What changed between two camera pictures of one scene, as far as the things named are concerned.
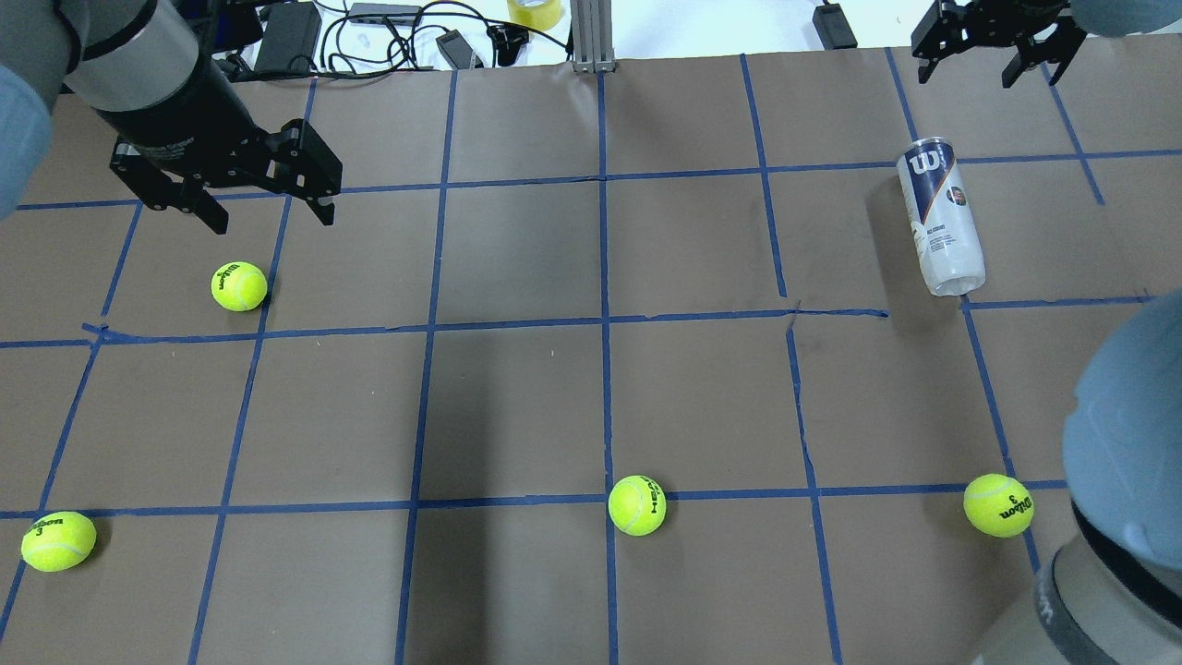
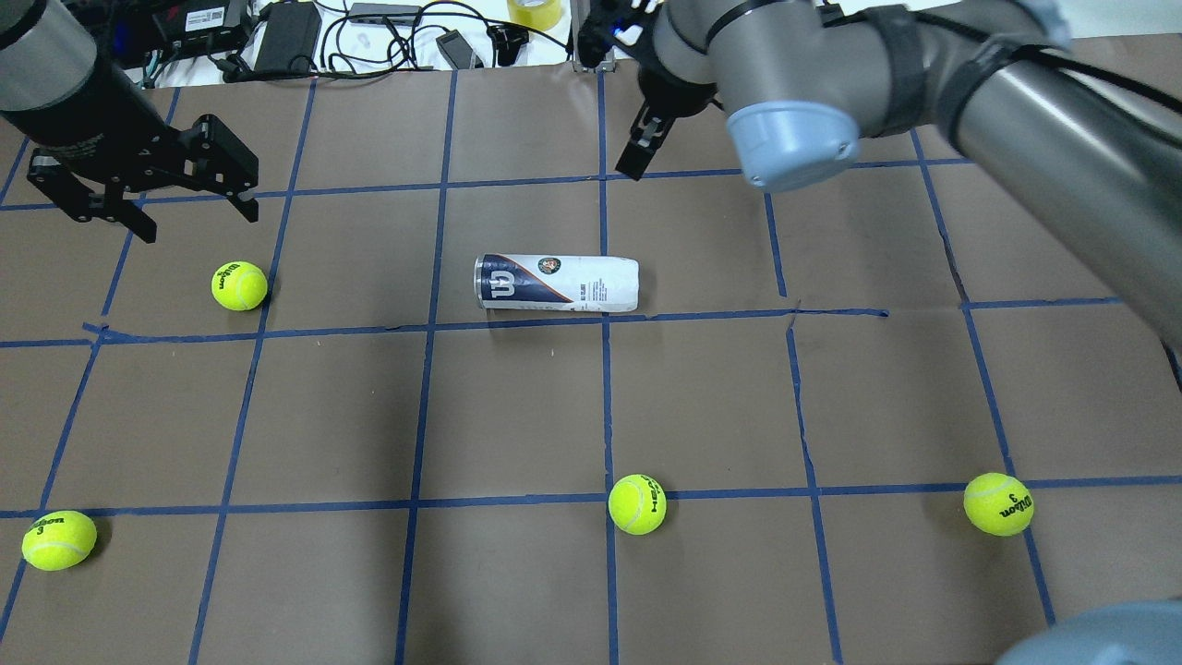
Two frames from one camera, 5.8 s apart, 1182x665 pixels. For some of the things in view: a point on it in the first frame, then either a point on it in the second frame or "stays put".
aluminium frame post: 593,36 stays put
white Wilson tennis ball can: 943,217 -> 556,283
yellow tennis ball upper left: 238,286 stays put
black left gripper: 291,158 -> 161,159
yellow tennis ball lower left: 58,541 stays put
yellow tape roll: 544,15 stays put
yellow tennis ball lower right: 998,505 stays put
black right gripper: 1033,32 -> 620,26
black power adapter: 292,29 stays put
